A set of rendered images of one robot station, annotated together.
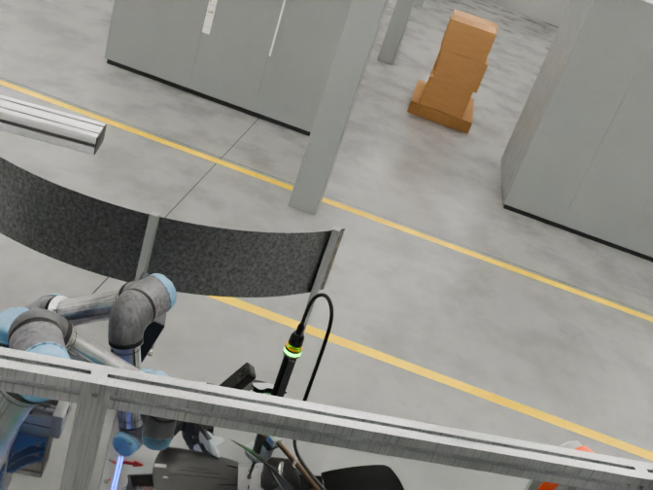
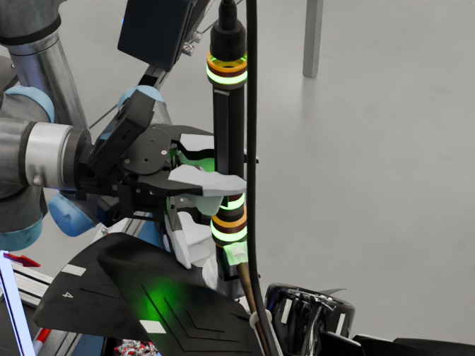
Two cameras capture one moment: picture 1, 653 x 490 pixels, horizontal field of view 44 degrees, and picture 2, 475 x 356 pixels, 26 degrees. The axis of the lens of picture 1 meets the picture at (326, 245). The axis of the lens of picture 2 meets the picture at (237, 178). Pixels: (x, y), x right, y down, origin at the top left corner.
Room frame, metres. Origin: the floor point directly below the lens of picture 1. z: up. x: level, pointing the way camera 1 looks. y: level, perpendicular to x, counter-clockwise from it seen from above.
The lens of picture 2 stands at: (1.01, -0.46, 2.33)
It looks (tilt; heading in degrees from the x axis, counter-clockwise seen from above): 47 degrees down; 34
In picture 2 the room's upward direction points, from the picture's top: straight up
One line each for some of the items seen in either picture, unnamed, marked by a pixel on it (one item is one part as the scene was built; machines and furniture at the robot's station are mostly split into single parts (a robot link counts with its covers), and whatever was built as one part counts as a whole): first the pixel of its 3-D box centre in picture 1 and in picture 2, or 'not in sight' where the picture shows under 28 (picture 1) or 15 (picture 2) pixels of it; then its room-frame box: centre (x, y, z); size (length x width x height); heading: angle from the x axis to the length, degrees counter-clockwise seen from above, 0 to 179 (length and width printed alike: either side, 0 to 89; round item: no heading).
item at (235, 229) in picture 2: not in sight; (229, 216); (1.66, -0.01, 1.40); 0.04 x 0.04 x 0.01
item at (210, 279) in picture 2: not in sight; (232, 259); (1.65, -0.01, 1.33); 0.09 x 0.07 x 0.10; 49
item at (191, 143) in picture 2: (266, 394); (218, 162); (1.67, 0.02, 1.47); 0.09 x 0.03 x 0.06; 123
